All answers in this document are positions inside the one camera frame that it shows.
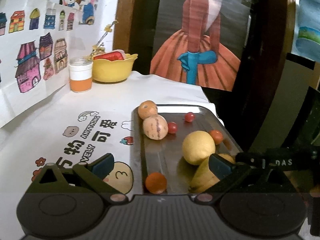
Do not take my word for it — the blue green watercolour painting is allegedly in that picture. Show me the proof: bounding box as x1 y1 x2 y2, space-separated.
291 0 319 62

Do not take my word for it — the yellow flower twig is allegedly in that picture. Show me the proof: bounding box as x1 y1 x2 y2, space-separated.
84 19 118 60

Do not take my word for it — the red cherry tomato in tray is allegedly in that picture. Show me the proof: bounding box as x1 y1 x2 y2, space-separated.
184 112 195 123

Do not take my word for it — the colourful houses drawing paper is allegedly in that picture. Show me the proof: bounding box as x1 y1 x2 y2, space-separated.
0 0 121 129

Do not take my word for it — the spotted orange on tray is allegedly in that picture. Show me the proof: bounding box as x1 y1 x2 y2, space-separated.
138 100 158 120

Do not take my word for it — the yellow plastic bowl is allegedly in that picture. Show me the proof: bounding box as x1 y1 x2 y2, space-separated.
92 54 138 83

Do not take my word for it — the small orange tangerine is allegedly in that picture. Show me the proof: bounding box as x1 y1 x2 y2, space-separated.
209 129 223 145
145 172 167 194

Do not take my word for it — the orange white lidded cup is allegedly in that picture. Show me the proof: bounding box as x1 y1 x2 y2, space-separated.
69 57 93 93

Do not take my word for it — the tan striped pepino melon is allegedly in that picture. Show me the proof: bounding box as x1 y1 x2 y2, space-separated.
143 114 168 140

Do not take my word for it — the red item in bowl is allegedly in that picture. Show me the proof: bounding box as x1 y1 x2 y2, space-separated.
93 50 127 61

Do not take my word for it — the brown wooden door frame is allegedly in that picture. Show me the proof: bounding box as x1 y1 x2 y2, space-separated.
113 0 135 52

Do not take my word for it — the girl in dress poster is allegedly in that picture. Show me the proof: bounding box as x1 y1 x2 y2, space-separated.
150 0 253 91

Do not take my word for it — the large yellow grapefruit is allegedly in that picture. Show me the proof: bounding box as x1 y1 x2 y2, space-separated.
182 131 216 165

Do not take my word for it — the red cherry tomato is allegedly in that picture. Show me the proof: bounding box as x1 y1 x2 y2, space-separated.
168 122 177 134
184 112 195 123

